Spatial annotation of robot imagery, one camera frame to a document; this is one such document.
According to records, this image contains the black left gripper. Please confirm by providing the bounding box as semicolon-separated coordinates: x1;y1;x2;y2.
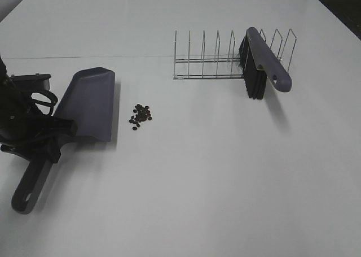
1;117;77;163

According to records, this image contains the purple plastic dustpan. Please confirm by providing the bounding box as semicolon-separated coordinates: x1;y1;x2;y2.
11;67;115;214

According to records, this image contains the pile of coffee beans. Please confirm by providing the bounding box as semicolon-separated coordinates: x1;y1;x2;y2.
128;104;152;131

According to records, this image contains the purple brush with black bristles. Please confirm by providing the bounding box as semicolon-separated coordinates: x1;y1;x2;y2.
239;27;292;100

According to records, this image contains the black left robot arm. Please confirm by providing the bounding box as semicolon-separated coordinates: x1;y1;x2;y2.
1;61;77;163

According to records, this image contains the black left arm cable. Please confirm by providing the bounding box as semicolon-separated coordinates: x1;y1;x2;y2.
27;89;59;118

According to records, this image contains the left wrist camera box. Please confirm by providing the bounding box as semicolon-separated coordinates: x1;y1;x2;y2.
10;73;51;92

